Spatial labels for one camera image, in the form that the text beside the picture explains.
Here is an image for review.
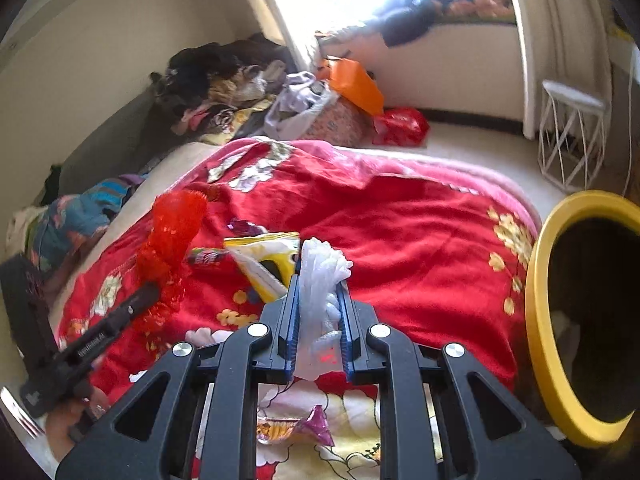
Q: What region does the cream curtain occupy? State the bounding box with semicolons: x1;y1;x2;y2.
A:
507;0;614;142

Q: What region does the yellow snack packet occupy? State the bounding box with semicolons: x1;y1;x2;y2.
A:
223;231;302;304

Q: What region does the red floral blanket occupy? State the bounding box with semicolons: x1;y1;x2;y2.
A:
55;137;544;480

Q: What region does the red mesh net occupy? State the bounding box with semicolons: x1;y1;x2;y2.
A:
134;191;209;335

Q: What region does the yellow rimmed black bin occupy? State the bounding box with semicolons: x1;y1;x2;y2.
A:
525;190;640;449

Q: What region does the person's left hand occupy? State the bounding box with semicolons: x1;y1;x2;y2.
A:
46;355;117;463

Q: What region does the colourful candy wrapper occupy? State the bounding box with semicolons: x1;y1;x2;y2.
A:
186;246;236;267

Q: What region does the pile of dark clothes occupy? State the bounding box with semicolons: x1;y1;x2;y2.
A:
149;32;297;141

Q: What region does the white power cable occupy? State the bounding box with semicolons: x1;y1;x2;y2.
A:
621;57;640;197

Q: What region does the dark blue jacket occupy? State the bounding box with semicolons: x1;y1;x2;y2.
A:
372;0;443;47

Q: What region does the floral patterned box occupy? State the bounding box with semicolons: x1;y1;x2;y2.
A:
312;97;376;146

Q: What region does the purple foil snack wrapper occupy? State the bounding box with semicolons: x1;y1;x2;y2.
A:
257;404;335;449

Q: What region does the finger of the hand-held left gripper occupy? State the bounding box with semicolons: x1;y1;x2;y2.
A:
120;282;162;326

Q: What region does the grey cloth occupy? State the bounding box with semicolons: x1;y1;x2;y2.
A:
263;72;334;140

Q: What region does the white foam fruit net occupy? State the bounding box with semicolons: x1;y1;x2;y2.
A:
299;237;354;382

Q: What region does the white wire stool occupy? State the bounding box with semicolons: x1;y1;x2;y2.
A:
537;80;609;194

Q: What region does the orange bag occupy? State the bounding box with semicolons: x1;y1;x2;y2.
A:
321;57;385;116

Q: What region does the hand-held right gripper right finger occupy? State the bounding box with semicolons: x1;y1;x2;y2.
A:
337;280;583;480

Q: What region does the red plastic bag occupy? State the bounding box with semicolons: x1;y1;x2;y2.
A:
372;107;430;147

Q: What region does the blue patterned cloth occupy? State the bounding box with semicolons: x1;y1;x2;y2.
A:
29;174;147;272

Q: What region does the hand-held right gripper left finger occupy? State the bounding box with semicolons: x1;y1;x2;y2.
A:
55;242;302;480

